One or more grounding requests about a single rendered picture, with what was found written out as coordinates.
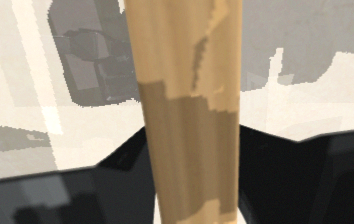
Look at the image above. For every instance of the wooden rail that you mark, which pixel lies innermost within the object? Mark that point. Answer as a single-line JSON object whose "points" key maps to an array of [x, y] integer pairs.
{"points": [[187, 57]]}

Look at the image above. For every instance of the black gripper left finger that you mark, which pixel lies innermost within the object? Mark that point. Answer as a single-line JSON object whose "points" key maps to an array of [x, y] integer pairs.
{"points": [[119, 189]]}

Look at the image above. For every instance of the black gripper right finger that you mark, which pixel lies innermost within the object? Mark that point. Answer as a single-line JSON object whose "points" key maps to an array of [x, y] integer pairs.
{"points": [[283, 181]]}

